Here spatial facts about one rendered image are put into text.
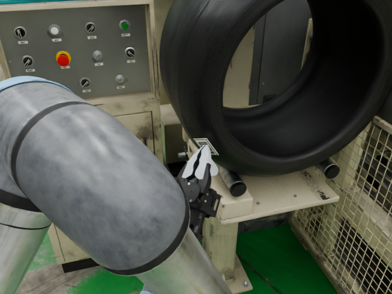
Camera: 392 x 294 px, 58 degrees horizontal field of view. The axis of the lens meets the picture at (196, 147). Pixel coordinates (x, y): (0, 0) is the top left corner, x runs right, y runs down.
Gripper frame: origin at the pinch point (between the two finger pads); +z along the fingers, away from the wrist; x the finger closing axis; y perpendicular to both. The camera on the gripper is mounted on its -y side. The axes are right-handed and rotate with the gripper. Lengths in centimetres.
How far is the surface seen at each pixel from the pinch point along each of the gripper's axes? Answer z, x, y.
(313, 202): 2.2, 11.5, 39.8
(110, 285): -43, -90, 67
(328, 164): 11.6, 16.3, 33.5
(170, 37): 20.3, -5.3, -16.3
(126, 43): 43, -53, 1
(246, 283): -23, -39, 102
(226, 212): -9.2, -3.1, 19.9
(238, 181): -1.6, 1.0, 15.9
